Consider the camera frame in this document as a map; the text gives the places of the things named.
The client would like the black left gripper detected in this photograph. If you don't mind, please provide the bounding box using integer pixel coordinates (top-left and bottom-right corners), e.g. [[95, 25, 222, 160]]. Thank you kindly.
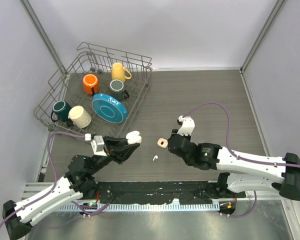
[[89, 135, 140, 175]]

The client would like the white earbud charging case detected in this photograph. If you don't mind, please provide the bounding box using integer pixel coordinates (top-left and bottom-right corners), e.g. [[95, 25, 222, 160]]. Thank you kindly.
[[125, 130, 142, 145]]

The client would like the beige earbud charging case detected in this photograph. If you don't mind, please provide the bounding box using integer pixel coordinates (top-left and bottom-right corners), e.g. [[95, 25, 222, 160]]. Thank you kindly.
[[157, 137, 168, 149]]

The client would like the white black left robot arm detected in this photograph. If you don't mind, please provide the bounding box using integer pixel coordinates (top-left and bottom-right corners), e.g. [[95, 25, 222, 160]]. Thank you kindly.
[[2, 131, 142, 240]]

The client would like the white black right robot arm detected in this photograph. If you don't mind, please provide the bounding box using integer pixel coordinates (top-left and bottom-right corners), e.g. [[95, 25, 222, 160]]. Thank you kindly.
[[167, 132, 300, 201]]

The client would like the blue plate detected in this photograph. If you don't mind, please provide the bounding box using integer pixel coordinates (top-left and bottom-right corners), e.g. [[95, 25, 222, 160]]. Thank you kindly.
[[92, 93, 128, 124]]

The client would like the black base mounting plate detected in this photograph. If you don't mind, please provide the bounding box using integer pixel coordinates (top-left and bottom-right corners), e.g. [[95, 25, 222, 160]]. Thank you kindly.
[[96, 181, 246, 205]]

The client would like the cream ribbed mug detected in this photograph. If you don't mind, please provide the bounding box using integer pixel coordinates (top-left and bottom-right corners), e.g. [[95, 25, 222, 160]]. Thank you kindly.
[[68, 105, 92, 129]]

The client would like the grey mug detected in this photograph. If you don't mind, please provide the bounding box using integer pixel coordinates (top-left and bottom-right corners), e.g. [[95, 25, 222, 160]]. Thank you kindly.
[[109, 79, 130, 101]]

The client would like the dark green mug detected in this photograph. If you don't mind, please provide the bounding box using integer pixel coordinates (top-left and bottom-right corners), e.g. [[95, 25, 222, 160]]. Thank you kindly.
[[50, 100, 72, 123]]

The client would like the orange mug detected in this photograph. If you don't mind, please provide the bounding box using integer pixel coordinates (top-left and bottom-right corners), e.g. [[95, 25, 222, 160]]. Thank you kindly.
[[82, 74, 99, 95]]

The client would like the yellow mug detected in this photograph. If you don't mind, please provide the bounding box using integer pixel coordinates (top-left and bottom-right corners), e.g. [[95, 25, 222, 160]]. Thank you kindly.
[[111, 62, 132, 83]]

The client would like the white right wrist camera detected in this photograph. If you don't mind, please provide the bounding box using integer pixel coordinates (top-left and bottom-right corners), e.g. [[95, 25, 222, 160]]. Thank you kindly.
[[177, 115, 195, 136]]

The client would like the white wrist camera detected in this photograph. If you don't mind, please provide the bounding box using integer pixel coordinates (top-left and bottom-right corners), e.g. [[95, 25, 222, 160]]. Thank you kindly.
[[90, 135, 107, 156], [177, 115, 195, 136]]

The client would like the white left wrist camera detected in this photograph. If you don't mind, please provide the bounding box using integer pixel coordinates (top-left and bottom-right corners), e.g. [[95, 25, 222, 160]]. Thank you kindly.
[[90, 135, 107, 156]]

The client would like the grey wire dish rack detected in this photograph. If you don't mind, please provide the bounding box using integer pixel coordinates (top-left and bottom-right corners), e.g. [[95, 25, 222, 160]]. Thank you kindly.
[[33, 42, 152, 138]]

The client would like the white slotted cable duct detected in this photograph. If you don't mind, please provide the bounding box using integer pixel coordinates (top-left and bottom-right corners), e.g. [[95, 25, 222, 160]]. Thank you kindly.
[[57, 202, 220, 212]]

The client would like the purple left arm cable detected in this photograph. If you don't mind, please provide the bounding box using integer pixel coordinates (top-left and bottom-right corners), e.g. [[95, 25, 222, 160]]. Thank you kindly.
[[0, 131, 92, 240]]

